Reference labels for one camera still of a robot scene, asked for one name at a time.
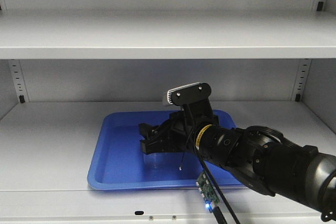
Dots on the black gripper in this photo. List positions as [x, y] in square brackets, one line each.
[178, 132]

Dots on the clear glass beaker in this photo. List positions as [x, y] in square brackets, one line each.
[154, 160]

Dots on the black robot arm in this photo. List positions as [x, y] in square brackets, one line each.
[259, 157]

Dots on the grey cabinet shelf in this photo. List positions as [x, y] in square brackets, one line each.
[47, 147]
[103, 34]

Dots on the upper grey cabinet shelf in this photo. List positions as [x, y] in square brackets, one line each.
[103, 34]

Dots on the blue plastic tray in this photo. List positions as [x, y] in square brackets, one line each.
[117, 162]

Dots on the green circuit board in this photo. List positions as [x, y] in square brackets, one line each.
[207, 191]

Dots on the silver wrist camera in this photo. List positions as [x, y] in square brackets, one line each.
[186, 94]

